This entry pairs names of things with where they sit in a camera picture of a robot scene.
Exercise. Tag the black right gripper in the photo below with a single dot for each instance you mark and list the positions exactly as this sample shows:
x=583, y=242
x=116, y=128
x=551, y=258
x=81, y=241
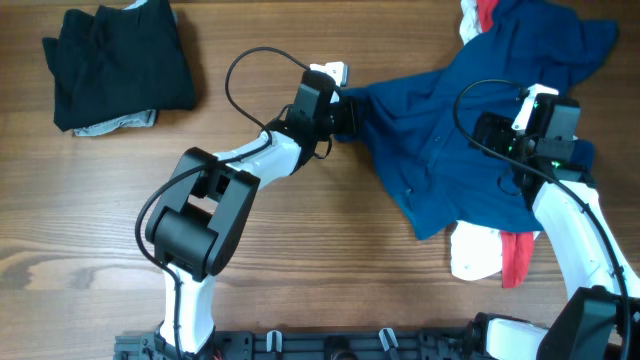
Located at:
x=489, y=132

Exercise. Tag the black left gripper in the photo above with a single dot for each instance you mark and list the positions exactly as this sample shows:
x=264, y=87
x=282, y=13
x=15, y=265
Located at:
x=347, y=116

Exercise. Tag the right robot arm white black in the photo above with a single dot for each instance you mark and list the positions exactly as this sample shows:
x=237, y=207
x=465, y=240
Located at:
x=598, y=322

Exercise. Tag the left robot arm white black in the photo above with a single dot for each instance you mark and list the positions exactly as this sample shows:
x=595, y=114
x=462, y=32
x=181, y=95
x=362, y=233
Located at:
x=200, y=217

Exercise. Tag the red and white garment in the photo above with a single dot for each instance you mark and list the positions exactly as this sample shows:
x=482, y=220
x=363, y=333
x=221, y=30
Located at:
x=478, y=252

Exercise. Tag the folded light grey garment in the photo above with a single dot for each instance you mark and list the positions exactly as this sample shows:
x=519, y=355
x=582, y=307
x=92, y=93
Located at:
x=143, y=119

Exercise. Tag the folded dark green garment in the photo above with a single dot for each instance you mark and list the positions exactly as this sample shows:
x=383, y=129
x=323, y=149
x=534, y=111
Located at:
x=117, y=62

